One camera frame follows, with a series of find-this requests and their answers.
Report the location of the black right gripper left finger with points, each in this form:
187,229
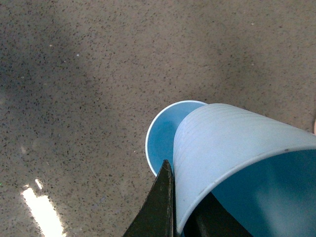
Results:
156,216

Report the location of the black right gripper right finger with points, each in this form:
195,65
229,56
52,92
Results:
211,219

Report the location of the blue plastic cup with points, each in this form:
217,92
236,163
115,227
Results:
159,140
261,170

